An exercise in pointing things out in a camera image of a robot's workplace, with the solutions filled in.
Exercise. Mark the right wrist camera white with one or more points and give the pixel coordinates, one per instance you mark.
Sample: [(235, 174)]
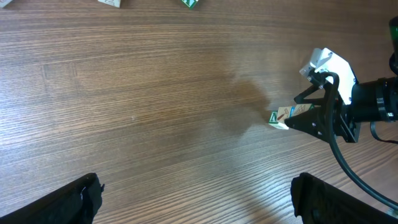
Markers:
[(327, 63)]

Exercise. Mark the blue X wooden block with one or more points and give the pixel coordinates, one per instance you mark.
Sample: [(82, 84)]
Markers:
[(284, 113)]

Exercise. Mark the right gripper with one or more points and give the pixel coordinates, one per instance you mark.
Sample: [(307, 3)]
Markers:
[(329, 118)]

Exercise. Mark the green A wooden block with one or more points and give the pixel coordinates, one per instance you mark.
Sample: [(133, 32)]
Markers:
[(190, 3)]

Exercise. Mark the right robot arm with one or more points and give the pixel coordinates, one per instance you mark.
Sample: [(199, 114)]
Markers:
[(372, 101)]

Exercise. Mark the yellow top wooden block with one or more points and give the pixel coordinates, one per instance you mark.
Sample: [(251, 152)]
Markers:
[(4, 3)]

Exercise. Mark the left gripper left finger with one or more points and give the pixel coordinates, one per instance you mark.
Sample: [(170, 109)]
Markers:
[(76, 202)]

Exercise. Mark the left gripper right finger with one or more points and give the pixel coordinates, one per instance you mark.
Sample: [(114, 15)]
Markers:
[(317, 202)]

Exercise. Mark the red-edged plain wooden block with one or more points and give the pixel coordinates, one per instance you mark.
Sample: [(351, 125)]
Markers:
[(274, 122)]

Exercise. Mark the plain block beside yellow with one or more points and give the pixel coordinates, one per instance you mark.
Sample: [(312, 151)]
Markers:
[(114, 3)]

